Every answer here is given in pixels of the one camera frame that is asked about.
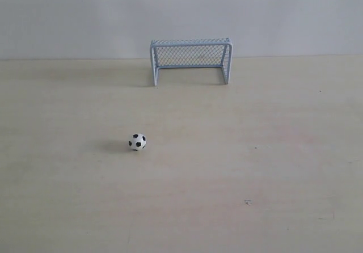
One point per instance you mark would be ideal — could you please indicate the black and white mini football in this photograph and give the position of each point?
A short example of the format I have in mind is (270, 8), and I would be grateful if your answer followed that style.
(137, 142)

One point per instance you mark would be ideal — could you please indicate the small white mesh goal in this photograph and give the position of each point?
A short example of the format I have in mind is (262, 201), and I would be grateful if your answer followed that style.
(191, 54)

